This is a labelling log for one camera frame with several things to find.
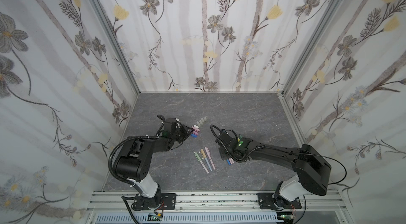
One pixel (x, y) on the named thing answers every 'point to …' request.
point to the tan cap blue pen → (202, 151)
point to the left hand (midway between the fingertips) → (191, 125)
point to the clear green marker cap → (205, 119)
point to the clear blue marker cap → (200, 122)
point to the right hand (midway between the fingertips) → (219, 147)
